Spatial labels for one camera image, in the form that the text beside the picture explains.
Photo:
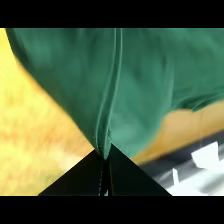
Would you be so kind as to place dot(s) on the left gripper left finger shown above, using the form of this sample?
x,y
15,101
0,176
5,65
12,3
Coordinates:
x,y
80,180

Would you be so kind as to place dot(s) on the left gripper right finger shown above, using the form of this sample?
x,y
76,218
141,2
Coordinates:
x,y
133,180

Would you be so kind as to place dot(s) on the green T-shirt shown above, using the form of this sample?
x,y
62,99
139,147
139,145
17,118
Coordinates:
x,y
126,76

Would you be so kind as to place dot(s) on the silver frame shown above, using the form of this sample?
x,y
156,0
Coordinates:
x,y
196,173

